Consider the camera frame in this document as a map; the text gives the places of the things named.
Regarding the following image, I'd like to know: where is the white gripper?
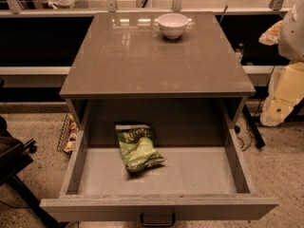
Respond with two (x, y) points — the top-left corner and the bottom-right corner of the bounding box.
(258, 21), (304, 126)

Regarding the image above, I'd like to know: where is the green jalapeno chip bag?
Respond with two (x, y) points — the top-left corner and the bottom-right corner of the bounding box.
(115, 124), (166, 173)

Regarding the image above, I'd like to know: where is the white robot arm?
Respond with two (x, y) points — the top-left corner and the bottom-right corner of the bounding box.
(258, 0), (304, 126)

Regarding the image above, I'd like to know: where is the grey cabinet with counter top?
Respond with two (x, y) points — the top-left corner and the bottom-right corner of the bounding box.
(59, 10), (257, 150)

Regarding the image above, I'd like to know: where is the open grey top drawer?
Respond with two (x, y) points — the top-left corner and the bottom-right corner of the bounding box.
(39, 98), (279, 223)

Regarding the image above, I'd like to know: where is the white ceramic bowl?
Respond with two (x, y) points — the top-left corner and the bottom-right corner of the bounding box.
(158, 13), (188, 39)

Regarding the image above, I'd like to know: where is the black metal stand leg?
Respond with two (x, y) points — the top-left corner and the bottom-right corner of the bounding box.
(242, 105), (265, 149)

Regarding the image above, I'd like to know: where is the grey metal shelf rack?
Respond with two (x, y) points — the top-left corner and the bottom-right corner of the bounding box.
(0, 0), (304, 88)

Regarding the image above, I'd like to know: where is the black office chair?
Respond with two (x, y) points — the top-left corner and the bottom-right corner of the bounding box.
(0, 117), (68, 228)

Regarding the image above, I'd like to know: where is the black drawer handle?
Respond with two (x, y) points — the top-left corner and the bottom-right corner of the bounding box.
(140, 213), (176, 228)

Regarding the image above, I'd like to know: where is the wire basket with snacks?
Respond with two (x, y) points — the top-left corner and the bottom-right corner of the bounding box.
(57, 113), (78, 156)

